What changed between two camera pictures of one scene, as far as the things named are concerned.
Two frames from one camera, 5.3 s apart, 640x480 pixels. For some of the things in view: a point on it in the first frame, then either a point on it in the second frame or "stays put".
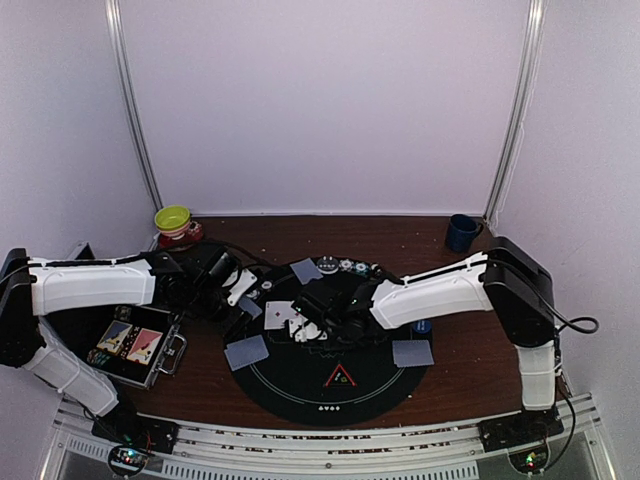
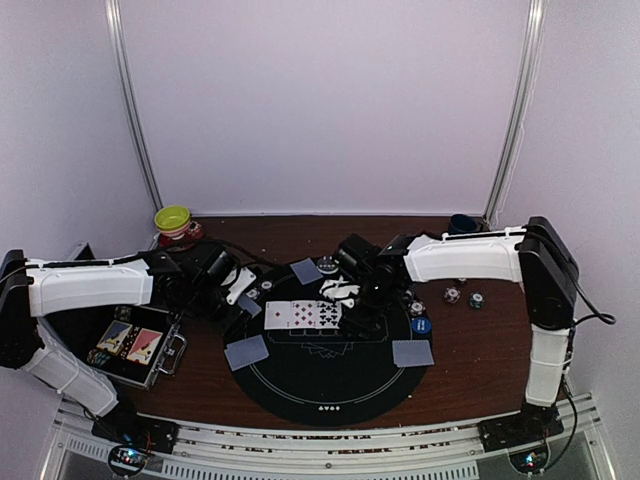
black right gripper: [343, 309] -> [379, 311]
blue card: [245, 352] stays put
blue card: [306, 271] stays put
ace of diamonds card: [276, 312] stays put
